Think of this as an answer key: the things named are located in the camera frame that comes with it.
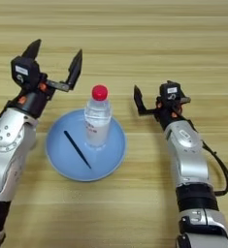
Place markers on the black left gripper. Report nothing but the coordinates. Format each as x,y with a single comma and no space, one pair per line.
33,100

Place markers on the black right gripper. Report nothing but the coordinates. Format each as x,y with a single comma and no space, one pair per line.
170,114

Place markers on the clear bottle with red cap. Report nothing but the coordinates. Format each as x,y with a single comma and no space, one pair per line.
97,122

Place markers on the right gripper's white-labelled black box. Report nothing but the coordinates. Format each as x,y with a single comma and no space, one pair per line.
171,92

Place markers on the gripper's white-labelled black box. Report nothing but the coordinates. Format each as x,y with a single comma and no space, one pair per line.
171,92
25,72

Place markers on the left gripper's white-labelled black box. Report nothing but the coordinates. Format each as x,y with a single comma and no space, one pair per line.
25,72

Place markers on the thin black stick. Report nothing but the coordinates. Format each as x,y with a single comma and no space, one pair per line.
77,148

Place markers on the light blue round plate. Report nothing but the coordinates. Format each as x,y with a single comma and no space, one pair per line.
63,158

